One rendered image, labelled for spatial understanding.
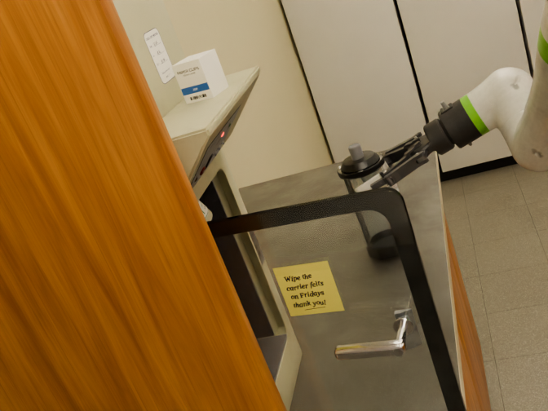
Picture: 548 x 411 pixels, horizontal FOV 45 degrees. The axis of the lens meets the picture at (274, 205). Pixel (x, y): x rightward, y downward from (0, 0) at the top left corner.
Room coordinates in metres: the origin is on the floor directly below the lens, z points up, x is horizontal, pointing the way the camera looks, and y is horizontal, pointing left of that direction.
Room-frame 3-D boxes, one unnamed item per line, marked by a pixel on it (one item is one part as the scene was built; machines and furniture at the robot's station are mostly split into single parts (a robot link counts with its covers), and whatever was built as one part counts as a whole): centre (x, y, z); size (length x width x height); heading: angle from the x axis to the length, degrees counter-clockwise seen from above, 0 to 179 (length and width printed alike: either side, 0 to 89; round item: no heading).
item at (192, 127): (0.95, 0.05, 1.46); 0.32 x 0.11 x 0.10; 161
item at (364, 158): (1.38, -0.21, 1.19); 0.09 x 0.09 x 0.07
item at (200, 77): (0.99, 0.03, 1.54); 0.05 x 0.05 x 0.06; 58
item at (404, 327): (0.70, -0.06, 1.20); 0.10 x 0.05 x 0.03; 64
